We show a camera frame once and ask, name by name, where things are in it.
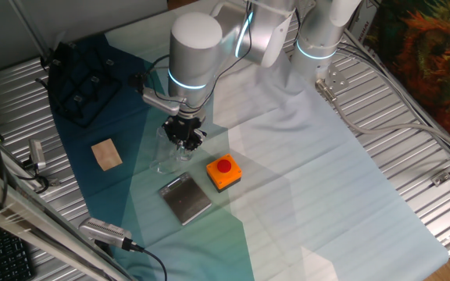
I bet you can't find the black camera cable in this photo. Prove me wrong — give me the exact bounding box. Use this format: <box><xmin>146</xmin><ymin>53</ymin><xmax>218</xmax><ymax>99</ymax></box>
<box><xmin>129</xmin><ymin>242</ymin><xmax>169</xmax><ymax>281</ymax></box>

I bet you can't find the silver ribbed depth camera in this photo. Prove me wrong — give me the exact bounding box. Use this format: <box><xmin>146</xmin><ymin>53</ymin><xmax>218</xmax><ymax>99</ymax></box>
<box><xmin>77</xmin><ymin>217</ymin><xmax>133</xmax><ymax>251</ymax></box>

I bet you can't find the robot base cable bundle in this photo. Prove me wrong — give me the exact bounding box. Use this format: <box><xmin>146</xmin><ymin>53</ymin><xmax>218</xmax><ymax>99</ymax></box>
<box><xmin>336</xmin><ymin>30</ymin><xmax>450</xmax><ymax>157</ymax></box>

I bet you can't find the small metal corner bracket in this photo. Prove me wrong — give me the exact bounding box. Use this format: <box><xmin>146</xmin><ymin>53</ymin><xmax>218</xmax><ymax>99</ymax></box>
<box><xmin>430</xmin><ymin>170</ymin><xmax>450</xmax><ymax>188</ymax></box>

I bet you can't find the grey corrugated robot conduit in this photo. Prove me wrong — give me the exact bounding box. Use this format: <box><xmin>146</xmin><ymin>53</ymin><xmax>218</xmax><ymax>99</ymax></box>
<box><xmin>315</xmin><ymin>77</ymin><xmax>450</xmax><ymax>159</ymax></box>

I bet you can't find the orange emergency stop button box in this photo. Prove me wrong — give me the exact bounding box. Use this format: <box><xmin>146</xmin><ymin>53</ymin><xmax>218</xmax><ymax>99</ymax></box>
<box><xmin>205</xmin><ymin>153</ymin><xmax>243</xmax><ymax>194</ymax></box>

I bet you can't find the wooden cube block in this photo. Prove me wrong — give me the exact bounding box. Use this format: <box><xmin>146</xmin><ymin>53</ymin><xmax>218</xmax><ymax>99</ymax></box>
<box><xmin>91</xmin><ymin>138</ymin><xmax>123</xmax><ymax>173</ymax></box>

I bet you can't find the clear glass cup with handle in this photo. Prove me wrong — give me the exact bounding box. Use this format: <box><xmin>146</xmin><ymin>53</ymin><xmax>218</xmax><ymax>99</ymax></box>
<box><xmin>149</xmin><ymin>125</ymin><xmax>195</xmax><ymax>175</ymax></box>

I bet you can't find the colourful orange green cloth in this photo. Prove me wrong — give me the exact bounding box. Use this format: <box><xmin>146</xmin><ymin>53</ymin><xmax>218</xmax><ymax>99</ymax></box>
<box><xmin>365</xmin><ymin>0</ymin><xmax>450</xmax><ymax>148</ymax></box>

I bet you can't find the silver digital kitchen scale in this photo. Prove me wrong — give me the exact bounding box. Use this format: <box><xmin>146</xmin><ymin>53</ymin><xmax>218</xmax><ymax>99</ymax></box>
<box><xmin>158</xmin><ymin>171</ymin><xmax>213</xmax><ymax>226</ymax></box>

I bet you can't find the black wire cup rack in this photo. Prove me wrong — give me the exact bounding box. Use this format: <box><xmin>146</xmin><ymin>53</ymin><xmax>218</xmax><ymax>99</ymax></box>
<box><xmin>46</xmin><ymin>41</ymin><xmax>123</xmax><ymax>129</ymax></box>

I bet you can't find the white cardboard box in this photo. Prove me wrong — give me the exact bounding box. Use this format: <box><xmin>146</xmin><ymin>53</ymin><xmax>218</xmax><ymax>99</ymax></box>
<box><xmin>347</xmin><ymin>0</ymin><xmax>381</xmax><ymax>48</ymax></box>

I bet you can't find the grey clamp on rail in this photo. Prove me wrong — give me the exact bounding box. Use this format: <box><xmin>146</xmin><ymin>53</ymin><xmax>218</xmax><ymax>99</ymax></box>
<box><xmin>2</xmin><ymin>138</ymin><xmax>60</xmax><ymax>193</ymax></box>

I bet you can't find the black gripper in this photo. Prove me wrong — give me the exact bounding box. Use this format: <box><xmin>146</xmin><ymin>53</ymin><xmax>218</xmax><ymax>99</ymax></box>
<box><xmin>162</xmin><ymin>116</ymin><xmax>208</xmax><ymax>154</ymax></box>

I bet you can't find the black computer keyboard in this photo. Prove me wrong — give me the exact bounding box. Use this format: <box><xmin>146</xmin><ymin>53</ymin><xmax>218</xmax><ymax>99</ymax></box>
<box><xmin>0</xmin><ymin>218</ymin><xmax>37</xmax><ymax>281</ymax></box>

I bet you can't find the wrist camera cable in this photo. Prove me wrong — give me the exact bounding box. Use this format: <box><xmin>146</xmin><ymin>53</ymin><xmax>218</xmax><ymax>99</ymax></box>
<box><xmin>128</xmin><ymin>0</ymin><xmax>254</xmax><ymax>114</ymax></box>

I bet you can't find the blue green white tablecloth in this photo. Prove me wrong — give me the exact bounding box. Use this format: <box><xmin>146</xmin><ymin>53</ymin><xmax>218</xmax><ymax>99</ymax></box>
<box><xmin>48</xmin><ymin>0</ymin><xmax>450</xmax><ymax>281</ymax></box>

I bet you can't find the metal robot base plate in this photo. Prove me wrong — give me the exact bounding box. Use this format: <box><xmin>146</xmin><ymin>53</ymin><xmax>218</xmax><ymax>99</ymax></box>
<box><xmin>323</xmin><ymin>63</ymin><xmax>350</xmax><ymax>90</ymax></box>

